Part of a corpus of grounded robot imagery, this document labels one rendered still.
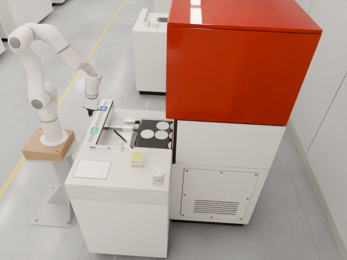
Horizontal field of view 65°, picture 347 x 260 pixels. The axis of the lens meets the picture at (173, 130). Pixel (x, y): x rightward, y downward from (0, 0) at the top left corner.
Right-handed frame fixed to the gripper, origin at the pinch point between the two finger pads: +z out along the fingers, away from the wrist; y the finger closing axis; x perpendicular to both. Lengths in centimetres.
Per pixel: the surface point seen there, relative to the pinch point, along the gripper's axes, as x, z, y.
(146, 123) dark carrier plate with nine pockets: -19.0, 13.8, -39.3
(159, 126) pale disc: -16, 11, -50
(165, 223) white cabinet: 50, 38, -66
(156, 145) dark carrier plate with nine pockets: 5, 12, -50
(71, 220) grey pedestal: 20, 113, 7
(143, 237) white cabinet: 50, 62, -55
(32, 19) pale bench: -415, 141, 233
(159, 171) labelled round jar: 43, -5, -52
